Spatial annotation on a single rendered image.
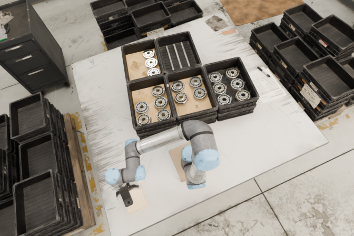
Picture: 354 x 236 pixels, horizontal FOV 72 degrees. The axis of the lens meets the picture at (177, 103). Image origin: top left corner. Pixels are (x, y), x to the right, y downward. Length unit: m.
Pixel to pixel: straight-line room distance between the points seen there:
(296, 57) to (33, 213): 2.75
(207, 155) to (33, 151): 1.86
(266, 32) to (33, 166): 2.82
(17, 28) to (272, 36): 2.73
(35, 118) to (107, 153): 0.96
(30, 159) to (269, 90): 2.16
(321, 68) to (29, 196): 2.75
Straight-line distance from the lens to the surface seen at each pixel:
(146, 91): 1.92
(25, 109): 2.75
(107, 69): 2.34
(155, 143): 1.23
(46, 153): 2.53
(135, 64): 2.11
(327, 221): 2.63
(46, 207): 2.23
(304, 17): 3.34
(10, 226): 2.63
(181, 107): 1.80
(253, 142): 1.86
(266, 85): 2.13
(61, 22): 4.31
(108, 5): 3.40
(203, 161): 1.08
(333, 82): 2.63
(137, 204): 1.67
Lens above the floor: 2.38
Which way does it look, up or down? 58 degrees down
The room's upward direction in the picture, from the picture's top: 9 degrees counter-clockwise
